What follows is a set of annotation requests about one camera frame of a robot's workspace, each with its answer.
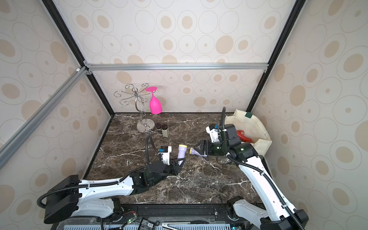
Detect chrome glass holder stand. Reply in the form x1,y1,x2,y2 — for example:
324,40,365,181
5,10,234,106
114,83,156,134

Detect pink plastic wine glass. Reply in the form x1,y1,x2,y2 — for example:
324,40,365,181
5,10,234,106
146,86,163,115

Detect purple flashlight sideways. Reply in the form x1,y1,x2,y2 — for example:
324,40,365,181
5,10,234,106
177,144,187,165

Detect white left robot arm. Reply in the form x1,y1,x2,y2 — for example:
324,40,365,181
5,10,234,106
37,158,186,224

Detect cream tote bag green handles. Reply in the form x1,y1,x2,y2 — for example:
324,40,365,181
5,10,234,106
225,109,272,156

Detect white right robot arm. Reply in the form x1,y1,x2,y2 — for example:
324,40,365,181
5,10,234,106
196,140,309,230

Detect square jar black lid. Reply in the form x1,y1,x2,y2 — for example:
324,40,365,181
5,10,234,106
162,124,169,138

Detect dark lid jar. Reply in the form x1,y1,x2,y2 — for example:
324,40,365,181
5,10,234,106
155,123,163,135

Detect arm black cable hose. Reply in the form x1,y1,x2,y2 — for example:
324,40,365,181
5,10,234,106
219,107,305,230
36,134,162,209

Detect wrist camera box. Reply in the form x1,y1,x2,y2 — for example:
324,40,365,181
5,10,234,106
205,123,242,147
159,146,172,165

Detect black front frame rail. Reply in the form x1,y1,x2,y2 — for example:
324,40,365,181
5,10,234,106
57,203,291,230

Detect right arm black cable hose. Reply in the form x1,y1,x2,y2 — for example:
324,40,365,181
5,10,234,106
219,107,305,230

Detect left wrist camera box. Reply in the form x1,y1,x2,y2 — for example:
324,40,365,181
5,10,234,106
159,146,172,165

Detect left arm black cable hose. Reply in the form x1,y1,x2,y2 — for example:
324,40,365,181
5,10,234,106
36,134,162,209

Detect large red flashlight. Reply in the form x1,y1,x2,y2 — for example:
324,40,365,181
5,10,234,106
236,130,253,143

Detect purple flashlight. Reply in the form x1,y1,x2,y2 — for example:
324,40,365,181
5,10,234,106
189,148,207,158

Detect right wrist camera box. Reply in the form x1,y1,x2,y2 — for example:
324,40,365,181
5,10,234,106
205,123,242,147

